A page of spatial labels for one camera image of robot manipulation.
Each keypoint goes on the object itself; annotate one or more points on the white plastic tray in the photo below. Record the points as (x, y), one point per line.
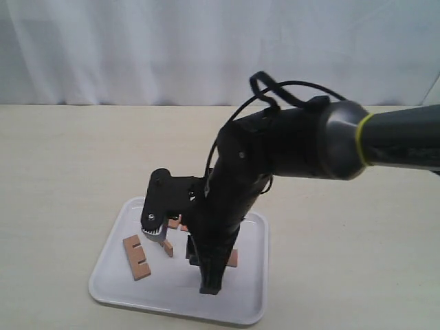
(173, 286)

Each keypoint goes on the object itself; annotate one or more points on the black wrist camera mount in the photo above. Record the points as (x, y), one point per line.
(168, 196)

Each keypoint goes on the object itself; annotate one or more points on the white curtain backdrop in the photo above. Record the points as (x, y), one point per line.
(203, 52)

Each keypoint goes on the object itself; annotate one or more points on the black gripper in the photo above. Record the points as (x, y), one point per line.
(226, 196)

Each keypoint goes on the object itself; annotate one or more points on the wooden notched puzzle piece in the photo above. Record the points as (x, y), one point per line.
(233, 259)
(137, 259)
(167, 249)
(176, 223)

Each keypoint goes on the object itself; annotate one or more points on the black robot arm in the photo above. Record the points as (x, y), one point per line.
(321, 140)

